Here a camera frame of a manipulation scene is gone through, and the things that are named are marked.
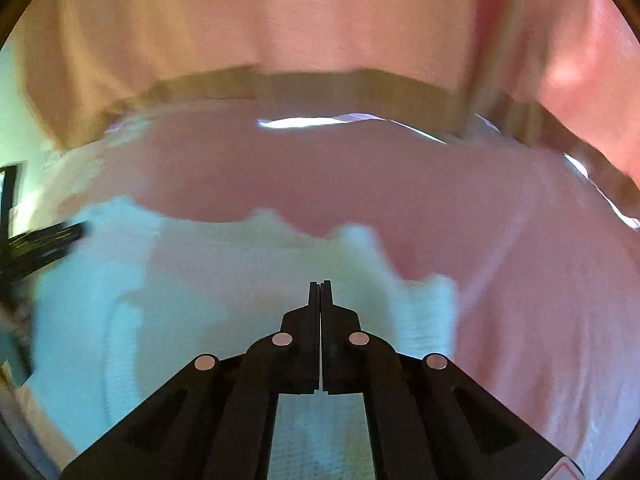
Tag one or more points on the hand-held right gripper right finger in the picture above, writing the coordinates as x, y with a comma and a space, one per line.
340, 350

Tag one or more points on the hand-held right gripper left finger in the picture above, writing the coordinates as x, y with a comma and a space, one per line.
300, 350

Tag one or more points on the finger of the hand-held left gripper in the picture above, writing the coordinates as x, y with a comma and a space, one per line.
40, 245

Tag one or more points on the white red black knit sweater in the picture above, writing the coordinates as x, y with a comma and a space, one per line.
200, 280

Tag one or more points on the pink bed blanket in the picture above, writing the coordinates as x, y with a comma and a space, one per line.
350, 180

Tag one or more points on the orange curtain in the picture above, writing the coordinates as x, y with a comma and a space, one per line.
225, 15

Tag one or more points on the pink curtain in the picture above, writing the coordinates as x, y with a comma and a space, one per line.
575, 35

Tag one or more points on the black frame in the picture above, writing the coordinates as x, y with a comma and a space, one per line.
10, 190

